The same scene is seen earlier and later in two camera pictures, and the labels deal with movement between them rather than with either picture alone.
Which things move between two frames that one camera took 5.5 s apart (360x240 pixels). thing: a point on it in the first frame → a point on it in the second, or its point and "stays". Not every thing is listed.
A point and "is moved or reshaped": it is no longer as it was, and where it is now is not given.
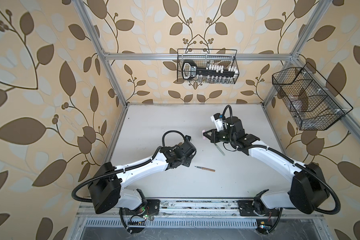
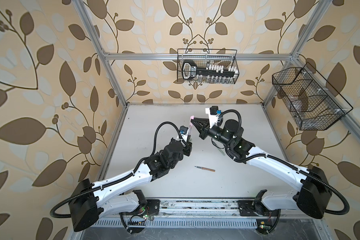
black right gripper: x=213 y=137 → x=197 y=123
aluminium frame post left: x=100 y=50 stays
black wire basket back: x=216 y=66 stays
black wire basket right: x=314 y=103 stays
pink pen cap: x=204 y=137 is moved or reshaped
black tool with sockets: x=212 y=73 stays
